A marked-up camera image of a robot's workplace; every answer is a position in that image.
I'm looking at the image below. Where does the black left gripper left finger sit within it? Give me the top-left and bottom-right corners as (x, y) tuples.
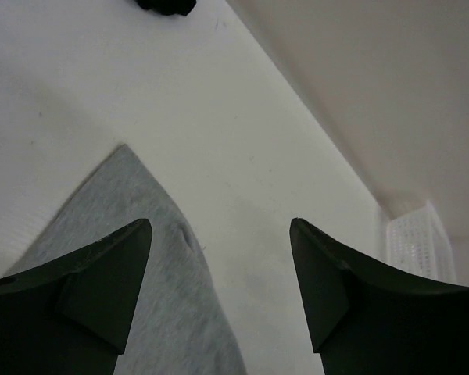
(0, 219), (152, 374)

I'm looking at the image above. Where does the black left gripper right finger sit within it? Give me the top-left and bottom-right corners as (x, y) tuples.
(289, 218), (469, 374)

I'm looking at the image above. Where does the grey tank top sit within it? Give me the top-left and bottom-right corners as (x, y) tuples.
(11, 145), (246, 374)

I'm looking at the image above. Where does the black folded tank top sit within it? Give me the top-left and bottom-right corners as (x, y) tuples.
(135, 0), (197, 16)

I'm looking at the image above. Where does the white plastic mesh basket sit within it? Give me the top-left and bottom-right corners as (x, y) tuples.
(386, 202), (457, 284)

